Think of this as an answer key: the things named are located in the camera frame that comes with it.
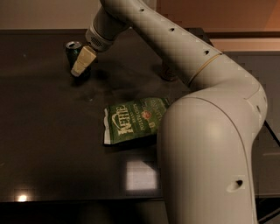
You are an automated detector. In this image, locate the green Kettle chips bag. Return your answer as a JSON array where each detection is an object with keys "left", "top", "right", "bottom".
[{"left": 104, "top": 97, "right": 170, "bottom": 145}]

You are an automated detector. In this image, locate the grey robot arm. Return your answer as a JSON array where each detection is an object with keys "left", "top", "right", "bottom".
[{"left": 72, "top": 0, "right": 268, "bottom": 224}]

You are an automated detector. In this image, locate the brown soda can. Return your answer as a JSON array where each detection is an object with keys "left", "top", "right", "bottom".
[{"left": 160, "top": 62, "right": 178, "bottom": 81}]

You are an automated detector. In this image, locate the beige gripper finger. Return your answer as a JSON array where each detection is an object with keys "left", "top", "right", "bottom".
[{"left": 71, "top": 45, "right": 97, "bottom": 77}]

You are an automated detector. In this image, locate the green soda can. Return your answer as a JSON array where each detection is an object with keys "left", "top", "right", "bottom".
[{"left": 65, "top": 41, "right": 91, "bottom": 81}]

